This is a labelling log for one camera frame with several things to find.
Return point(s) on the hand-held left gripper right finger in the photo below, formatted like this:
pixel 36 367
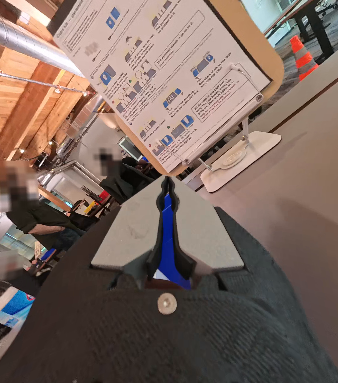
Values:
pixel 207 236

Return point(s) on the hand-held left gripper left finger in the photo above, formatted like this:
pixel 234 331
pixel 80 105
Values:
pixel 127 236

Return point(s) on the blue plastic bin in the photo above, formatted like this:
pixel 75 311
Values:
pixel 169 239

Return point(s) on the white tablet stand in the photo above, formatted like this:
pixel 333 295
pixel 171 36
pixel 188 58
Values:
pixel 261 142

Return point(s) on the printed instruction sheet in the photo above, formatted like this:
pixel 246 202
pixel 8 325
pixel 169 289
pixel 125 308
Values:
pixel 172 74

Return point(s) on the orange traffic cone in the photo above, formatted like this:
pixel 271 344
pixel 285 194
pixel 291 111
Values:
pixel 302 56

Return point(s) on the instruction sheet on stand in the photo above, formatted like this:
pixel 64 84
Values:
pixel 243 24

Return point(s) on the wooden office table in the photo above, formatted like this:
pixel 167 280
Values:
pixel 309 18

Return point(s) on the silver ventilation duct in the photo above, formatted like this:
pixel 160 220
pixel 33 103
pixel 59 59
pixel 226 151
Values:
pixel 22 39

